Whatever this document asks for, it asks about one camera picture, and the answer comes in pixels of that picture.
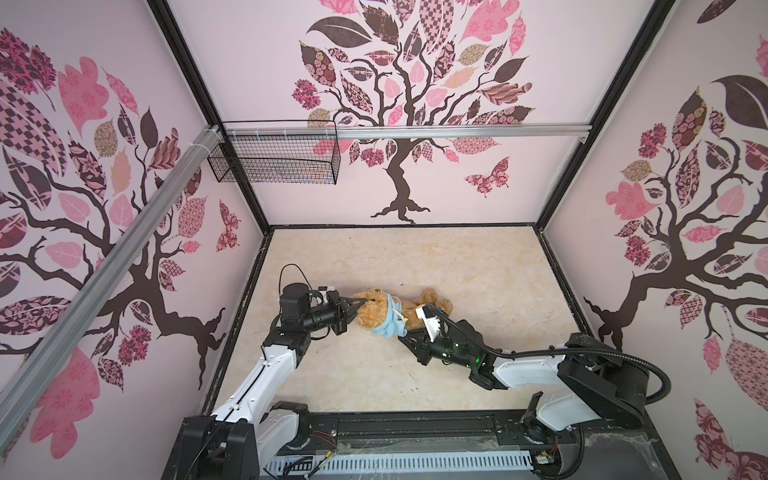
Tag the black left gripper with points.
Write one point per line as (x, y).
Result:
(344, 312)

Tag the white vented cable duct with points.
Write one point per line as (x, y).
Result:
(399, 463)

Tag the black table edge rail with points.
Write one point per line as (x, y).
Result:
(594, 450)

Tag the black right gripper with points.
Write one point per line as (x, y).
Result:
(424, 346)

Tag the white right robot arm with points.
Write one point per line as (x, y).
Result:
(585, 386)

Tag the aluminium rail back wall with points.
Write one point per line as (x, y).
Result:
(408, 132)

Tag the aluminium rail left wall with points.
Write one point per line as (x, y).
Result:
(29, 383)

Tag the light blue fleece hoodie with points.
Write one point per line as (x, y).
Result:
(394, 324)

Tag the black left corner frame post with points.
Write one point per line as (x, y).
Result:
(166, 21)

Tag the tan plush teddy bear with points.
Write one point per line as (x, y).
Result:
(372, 313)

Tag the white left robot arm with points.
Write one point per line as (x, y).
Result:
(250, 428)

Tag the black wire mesh basket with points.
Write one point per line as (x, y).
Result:
(278, 151)

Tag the black corner frame post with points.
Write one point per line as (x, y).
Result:
(166, 21)
(639, 49)

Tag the aluminium rail wall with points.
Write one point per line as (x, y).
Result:
(408, 132)
(29, 383)

